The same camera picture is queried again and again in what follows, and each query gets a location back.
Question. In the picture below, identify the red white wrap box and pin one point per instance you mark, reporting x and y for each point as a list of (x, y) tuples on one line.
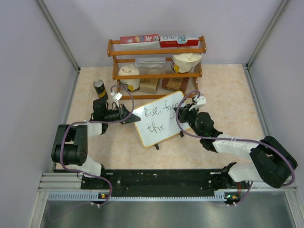
[(171, 41)]

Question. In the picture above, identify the red foil box left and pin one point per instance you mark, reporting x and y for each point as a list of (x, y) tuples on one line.
[(150, 41)]

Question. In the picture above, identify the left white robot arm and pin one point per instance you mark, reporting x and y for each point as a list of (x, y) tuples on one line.
[(71, 142)]

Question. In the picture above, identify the grey slotted cable duct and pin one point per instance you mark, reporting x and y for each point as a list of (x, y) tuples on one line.
[(99, 197)]

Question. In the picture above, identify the white bag middle right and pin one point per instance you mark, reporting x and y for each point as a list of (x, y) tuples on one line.
[(183, 63)]

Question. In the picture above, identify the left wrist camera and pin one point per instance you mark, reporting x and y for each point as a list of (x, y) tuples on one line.
[(116, 96)]

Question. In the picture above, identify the black drink can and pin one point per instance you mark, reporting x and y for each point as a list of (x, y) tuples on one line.
[(100, 89)]

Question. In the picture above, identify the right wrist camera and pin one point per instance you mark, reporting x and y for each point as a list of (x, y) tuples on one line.
[(197, 102)]

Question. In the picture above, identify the yellow framed whiteboard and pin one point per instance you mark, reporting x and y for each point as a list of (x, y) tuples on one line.
[(155, 125)]

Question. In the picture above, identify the white bag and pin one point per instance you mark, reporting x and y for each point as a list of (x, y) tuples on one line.
[(183, 63), (129, 84)]

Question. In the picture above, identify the clear plastic container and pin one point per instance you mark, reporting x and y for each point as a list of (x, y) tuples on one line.
[(150, 65)]

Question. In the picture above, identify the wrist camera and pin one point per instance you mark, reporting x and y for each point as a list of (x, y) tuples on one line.
[(116, 96), (197, 102)]

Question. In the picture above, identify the aluminium frame rail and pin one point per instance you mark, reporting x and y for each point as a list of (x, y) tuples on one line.
[(69, 181)]

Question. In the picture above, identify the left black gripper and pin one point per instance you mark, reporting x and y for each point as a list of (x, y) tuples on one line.
[(123, 112)]

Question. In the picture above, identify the tan cardboard box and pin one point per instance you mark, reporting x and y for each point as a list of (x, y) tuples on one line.
[(149, 85)]

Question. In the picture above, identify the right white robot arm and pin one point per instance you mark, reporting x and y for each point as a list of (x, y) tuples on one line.
[(269, 161)]

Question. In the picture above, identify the wooden three tier shelf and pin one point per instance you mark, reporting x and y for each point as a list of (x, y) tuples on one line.
[(123, 58)]

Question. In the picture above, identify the white bag lower left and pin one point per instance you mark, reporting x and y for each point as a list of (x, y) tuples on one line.
[(129, 84)]

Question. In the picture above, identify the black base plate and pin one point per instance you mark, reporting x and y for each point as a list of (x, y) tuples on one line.
[(161, 183)]

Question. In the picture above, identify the brown packet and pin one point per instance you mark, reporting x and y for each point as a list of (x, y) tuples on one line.
[(175, 84)]

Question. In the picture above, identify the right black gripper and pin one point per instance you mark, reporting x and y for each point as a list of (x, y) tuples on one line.
[(183, 112)]

